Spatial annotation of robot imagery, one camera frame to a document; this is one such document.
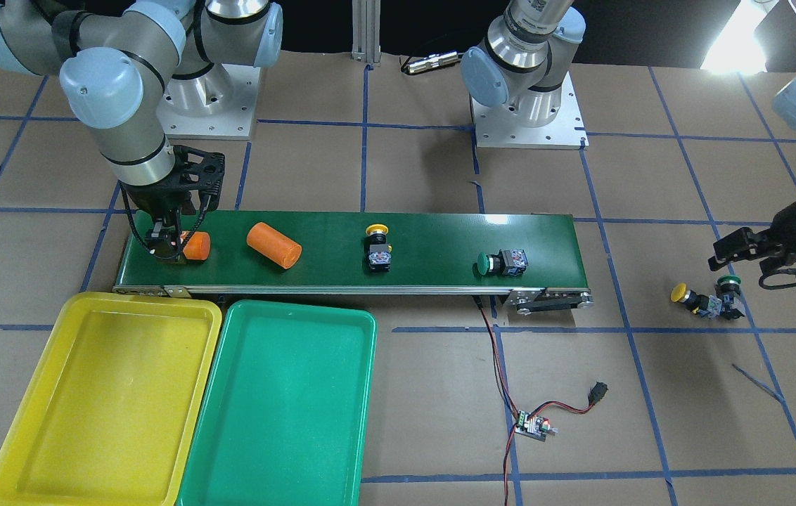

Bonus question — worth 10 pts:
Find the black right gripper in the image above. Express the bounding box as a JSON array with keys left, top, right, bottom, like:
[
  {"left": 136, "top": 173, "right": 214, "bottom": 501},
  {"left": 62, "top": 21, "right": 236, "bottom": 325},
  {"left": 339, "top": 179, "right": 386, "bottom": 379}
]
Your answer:
[{"left": 122, "top": 145, "right": 226, "bottom": 262}]

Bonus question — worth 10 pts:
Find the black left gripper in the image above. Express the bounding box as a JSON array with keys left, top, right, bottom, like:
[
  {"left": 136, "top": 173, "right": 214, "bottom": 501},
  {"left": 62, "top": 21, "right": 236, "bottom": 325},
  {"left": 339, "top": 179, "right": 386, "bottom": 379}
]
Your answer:
[{"left": 707, "top": 202, "right": 796, "bottom": 290}]

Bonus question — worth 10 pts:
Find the orange cylinder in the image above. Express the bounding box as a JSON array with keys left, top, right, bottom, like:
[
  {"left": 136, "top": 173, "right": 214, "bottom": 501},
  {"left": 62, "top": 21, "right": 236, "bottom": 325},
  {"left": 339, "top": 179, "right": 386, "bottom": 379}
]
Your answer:
[
  {"left": 180, "top": 231, "right": 211, "bottom": 262},
  {"left": 246, "top": 222, "right": 302, "bottom": 269}
]

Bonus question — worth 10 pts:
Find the green push button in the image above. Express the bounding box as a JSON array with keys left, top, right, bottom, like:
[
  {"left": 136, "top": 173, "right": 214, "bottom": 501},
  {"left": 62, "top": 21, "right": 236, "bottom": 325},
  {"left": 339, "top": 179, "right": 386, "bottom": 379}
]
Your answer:
[
  {"left": 475, "top": 249, "right": 529, "bottom": 276},
  {"left": 715, "top": 275, "right": 746, "bottom": 320}
]

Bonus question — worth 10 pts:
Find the yellow push button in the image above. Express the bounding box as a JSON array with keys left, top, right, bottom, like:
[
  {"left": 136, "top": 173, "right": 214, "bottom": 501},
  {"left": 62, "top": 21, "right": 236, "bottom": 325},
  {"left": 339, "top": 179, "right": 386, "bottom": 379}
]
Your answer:
[
  {"left": 365, "top": 223, "right": 392, "bottom": 273},
  {"left": 670, "top": 283, "right": 723, "bottom": 319}
]

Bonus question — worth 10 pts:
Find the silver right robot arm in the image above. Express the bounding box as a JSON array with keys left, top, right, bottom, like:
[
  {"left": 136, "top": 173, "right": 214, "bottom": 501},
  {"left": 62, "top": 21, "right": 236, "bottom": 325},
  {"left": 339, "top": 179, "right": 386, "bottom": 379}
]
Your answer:
[{"left": 0, "top": 1, "right": 283, "bottom": 264}]

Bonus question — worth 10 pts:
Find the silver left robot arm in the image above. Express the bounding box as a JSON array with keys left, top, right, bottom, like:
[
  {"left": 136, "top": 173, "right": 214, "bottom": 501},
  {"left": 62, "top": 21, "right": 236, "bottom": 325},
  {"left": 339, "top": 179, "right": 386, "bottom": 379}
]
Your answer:
[{"left": 461, "top": 1, "right": 796, "bottom": 288}]

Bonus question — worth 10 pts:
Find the orange cylinder on belt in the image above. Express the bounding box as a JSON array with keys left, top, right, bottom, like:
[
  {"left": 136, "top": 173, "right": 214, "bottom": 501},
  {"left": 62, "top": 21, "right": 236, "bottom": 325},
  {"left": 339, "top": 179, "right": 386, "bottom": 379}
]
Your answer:
[{"left": 246, "top": 222, "right": 302, "bottom": 269}]

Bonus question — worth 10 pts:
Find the yellow plastic tray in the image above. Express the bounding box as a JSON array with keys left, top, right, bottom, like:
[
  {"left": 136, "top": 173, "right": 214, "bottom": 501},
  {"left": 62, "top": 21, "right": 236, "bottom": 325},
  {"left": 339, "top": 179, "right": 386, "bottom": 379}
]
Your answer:
[{"left": 0, "top": 292, "right": 222, "bottom": 505}]

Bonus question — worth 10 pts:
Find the green plastic tray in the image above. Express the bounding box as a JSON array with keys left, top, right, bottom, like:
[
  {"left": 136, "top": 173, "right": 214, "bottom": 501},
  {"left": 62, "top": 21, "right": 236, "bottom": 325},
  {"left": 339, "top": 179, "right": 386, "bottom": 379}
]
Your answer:
[{"left": 176, "top": 300, "right": 378, "bottom": 505}]

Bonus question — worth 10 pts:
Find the black connector plug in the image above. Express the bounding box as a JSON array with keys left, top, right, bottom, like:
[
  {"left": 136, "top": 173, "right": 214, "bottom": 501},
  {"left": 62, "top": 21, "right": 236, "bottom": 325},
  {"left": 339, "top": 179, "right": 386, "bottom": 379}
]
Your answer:
[{"left": 587, "top": 382, "right": 609, "bottom": 406}]

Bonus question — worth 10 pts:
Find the green conveyor belt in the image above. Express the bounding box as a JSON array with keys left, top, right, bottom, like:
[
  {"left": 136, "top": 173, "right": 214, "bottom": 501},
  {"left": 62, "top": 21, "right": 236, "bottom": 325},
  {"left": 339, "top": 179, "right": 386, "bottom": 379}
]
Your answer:
[{"left": 114, "top": 211, "right": 592, "bottom": 315}]

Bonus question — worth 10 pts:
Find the green push button on belt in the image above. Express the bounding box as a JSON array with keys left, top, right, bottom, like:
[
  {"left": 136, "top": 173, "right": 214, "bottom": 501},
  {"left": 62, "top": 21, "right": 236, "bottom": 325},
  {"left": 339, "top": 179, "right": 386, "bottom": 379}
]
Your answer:
[{"left": 475, "top": 249, "right": 529, "bottom": 276}]

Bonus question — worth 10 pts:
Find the silver metal cylinder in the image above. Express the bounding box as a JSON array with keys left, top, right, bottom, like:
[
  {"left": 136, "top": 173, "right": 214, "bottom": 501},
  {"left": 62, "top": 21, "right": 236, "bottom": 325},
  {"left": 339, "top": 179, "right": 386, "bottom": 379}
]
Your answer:
[{"left": 400, "top": 51, "right": 463, "bottom": 76}]

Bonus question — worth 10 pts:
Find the small motor controller board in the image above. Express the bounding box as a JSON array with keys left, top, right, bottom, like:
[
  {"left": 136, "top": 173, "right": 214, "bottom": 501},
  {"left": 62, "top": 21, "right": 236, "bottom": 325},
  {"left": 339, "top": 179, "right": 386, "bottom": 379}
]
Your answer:
[{"left": 513, "top": 410, "right": 558, "bottom": 442}]

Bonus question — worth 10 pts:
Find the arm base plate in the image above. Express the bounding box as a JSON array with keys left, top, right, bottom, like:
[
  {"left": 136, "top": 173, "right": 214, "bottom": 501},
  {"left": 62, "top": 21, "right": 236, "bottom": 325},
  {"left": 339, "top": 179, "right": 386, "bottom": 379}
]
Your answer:
[
  {"left": 157, "top": 65, "right": 263, "bottom": 141},
  {"left": 470, "top": 74, "right": 590, "bottom": 150}
]

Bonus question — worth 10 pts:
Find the aluminium frame post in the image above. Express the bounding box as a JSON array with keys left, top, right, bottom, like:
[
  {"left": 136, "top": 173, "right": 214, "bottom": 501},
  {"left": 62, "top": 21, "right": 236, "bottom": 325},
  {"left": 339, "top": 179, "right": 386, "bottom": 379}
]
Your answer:
[{"left": 351, "top": 0, "right": 381, "bottom": 66}]

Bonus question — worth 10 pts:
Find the red black wire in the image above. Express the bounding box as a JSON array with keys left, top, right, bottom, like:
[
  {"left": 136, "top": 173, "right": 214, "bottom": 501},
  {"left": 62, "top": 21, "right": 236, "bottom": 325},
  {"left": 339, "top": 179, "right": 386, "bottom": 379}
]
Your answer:
[{"left": 472, "top": 295, "right": 596, "bottom": 506}]

